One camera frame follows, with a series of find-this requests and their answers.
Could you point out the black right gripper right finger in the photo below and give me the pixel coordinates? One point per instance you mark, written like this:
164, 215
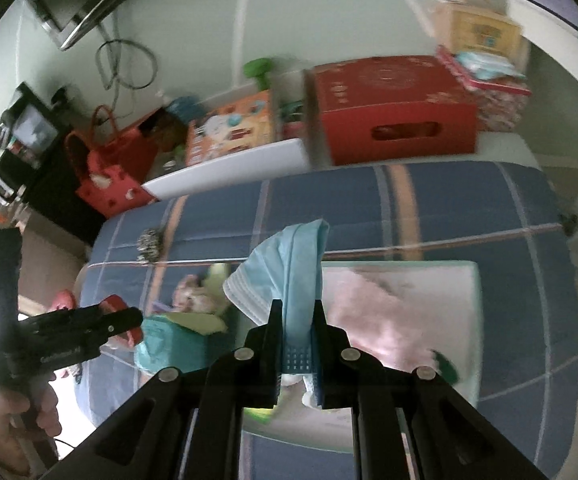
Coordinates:
408, 425

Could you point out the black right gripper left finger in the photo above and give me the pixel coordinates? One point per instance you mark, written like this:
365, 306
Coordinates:
185, 425

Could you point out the light green cloth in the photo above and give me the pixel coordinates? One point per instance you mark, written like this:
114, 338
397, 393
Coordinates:
202, 323

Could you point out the pink plush toy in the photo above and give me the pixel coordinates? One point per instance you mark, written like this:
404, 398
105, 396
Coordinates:
190, 296

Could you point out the light blue face mask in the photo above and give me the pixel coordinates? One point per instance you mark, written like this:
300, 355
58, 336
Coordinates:
287, 267

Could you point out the leopard print scrunchie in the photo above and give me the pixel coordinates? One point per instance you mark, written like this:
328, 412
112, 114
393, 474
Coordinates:
149, 245

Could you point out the person's left hand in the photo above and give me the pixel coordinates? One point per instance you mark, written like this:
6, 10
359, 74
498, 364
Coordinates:
12, 457

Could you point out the green and tan sponge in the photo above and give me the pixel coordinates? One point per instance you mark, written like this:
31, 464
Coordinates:
446, 368

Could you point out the red and white stool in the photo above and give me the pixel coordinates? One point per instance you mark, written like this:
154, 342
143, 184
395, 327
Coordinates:
64, 300

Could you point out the teal wet wipes pack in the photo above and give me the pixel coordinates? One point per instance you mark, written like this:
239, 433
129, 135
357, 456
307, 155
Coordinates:
168, 344

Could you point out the pink fluffy cloth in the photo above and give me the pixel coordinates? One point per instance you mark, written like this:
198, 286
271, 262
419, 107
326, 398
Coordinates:
376, 320

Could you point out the red tape roll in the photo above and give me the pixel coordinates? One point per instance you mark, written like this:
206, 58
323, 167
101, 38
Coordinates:
123, 323

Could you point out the pale green shallow tray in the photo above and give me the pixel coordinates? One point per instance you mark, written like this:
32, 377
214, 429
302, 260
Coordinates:
446, 295

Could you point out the red felt tote bag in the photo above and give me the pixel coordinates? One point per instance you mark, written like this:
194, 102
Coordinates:
112, 164

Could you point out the black coffee machine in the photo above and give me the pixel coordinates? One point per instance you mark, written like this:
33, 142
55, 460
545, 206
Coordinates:
29, 134

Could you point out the blue plaid bed cover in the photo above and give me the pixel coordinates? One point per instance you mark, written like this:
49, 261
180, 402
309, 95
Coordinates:
502, 217

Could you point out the white storage bin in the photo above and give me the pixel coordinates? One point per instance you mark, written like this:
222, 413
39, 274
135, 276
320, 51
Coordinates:
269, 161

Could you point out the orange picture toy box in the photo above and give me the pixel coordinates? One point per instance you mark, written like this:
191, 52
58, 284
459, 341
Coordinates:
233, 128

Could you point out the red cardboard box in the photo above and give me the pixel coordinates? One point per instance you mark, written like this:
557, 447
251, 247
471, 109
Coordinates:
389, 107

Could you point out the red patterned box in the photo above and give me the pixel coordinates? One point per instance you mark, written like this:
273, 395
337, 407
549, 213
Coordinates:
500, 101

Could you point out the green dumbbell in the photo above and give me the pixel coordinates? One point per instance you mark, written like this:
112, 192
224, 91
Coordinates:
258, 70

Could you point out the blue wipes packet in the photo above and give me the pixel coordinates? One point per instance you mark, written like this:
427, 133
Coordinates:
486, 66

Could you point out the beige gift bag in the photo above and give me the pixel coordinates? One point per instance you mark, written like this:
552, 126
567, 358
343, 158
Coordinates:
475, 25

